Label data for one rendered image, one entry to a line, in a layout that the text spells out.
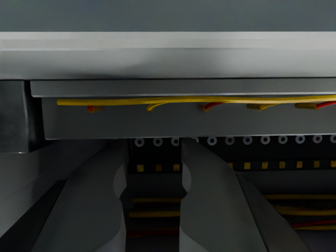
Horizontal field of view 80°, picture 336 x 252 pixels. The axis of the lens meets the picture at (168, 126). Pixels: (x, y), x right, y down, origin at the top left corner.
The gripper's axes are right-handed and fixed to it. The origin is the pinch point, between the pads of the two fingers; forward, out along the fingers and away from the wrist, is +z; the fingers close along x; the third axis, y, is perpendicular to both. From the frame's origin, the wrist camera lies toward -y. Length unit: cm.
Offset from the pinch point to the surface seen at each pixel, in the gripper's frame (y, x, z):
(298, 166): 8.3, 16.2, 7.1
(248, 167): 8.3, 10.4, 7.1
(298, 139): 5.5, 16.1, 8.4
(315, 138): 5.4, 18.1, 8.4
